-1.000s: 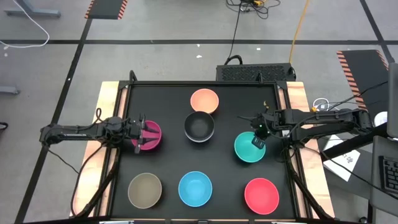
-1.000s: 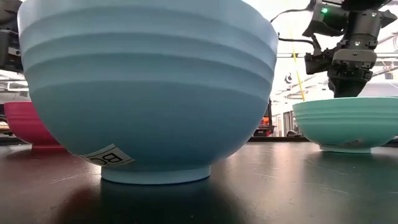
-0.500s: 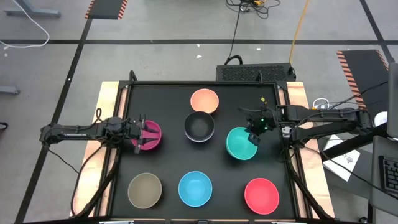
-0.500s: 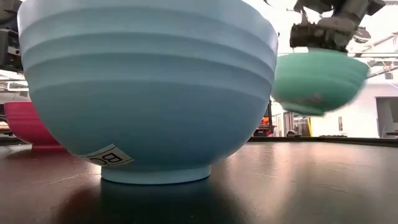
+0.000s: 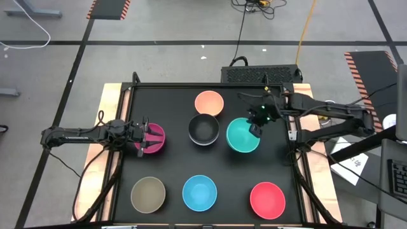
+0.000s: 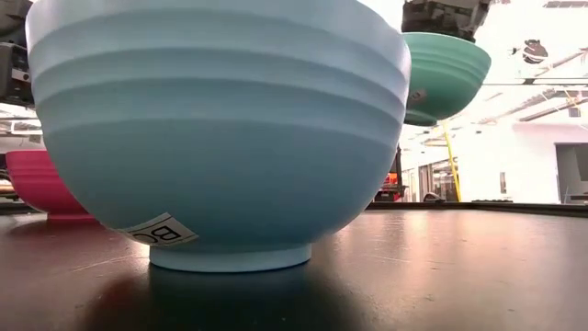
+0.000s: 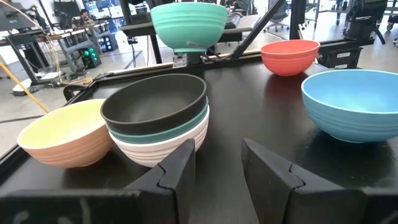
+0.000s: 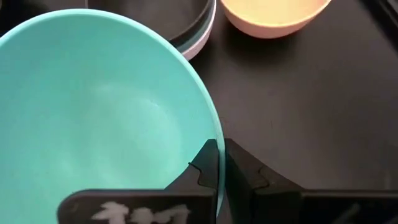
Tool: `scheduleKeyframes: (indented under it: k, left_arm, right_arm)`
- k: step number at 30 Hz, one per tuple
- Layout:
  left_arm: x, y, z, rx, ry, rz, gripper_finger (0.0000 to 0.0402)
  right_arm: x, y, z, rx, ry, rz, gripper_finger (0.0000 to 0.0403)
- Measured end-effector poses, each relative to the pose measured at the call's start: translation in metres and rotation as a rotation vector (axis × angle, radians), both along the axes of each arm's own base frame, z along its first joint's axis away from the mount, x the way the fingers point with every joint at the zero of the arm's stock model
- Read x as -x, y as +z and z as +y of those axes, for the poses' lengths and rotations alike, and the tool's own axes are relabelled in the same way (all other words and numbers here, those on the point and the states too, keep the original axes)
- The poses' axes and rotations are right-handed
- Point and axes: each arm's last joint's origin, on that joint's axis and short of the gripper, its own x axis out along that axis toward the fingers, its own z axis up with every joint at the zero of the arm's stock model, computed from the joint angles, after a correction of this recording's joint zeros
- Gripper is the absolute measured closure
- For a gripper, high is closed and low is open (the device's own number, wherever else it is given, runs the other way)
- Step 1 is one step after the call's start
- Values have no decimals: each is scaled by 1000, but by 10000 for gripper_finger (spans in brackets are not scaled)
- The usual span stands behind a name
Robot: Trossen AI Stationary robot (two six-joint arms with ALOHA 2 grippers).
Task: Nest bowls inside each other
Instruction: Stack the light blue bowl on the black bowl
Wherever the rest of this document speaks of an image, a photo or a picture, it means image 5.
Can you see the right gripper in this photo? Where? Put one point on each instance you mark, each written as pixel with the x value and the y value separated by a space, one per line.
pixel 265 111

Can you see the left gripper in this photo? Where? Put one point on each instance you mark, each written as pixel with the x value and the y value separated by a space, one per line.
pixel 138 133

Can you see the magenta ribbed bowl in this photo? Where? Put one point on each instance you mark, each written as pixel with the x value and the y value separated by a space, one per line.
pixel 155 150

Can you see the teal ribbed bowl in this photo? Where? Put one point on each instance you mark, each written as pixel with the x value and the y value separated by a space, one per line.
pixel 240 138

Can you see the black ribbed bowl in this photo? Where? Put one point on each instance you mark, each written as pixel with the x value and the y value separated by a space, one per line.
pixel 203 128

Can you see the peach bowl with yellow inside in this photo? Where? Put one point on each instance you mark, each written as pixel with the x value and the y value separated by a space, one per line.
pixel 209 103

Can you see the beige ribbed bowl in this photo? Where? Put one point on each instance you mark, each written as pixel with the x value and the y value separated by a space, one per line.
pixel 147 194

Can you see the red ribbed bowl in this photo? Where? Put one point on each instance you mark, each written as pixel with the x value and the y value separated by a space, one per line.
pixel 267 200

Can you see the light blue ribbed bowl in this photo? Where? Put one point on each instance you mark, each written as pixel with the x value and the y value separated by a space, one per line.
pixel 199 193

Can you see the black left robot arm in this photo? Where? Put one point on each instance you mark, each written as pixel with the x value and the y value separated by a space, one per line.
pixel 79 135

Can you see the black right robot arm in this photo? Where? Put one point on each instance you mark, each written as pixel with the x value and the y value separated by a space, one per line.
pixel 334 111

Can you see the small yellow tag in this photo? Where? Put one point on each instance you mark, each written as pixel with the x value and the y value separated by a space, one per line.
pixel 266 89

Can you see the black computer tower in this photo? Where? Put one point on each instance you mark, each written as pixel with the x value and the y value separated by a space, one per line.
pixel 260 74

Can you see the white paper sheet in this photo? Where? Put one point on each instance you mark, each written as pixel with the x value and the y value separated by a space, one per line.
pixel 351 162

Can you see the black diagonal bar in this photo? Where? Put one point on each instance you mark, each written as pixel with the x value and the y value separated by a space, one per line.
pixel 359 148

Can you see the black hazard-striped floor mat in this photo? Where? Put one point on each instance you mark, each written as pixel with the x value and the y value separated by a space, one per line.
pixel 372 82
pixel 108 9

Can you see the white round cup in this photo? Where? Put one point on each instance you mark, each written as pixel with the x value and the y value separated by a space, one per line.
pixel 389 121

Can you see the black keyboard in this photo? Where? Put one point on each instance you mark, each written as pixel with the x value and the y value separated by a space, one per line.
pixel 399 178

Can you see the small black floor object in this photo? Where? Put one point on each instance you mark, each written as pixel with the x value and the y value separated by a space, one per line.
pixel 3 128

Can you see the grey desk foot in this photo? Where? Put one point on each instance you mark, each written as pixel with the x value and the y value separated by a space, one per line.
pixel 9 92

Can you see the silver metal bracket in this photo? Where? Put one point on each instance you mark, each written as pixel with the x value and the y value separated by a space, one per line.
pixel 292 135

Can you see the black arched frame post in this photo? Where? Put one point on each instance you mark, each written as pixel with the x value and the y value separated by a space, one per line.
pixel 136 78

